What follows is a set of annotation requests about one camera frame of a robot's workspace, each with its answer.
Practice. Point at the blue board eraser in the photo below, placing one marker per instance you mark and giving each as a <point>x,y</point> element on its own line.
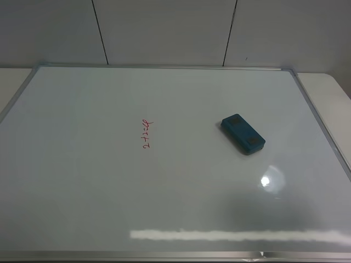
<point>243,134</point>

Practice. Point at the red handwritten notes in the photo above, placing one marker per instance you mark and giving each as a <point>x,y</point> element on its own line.
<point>146,133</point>

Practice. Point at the white whiteboard with aluminium frame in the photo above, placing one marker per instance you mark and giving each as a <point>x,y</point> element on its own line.
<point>77,185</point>

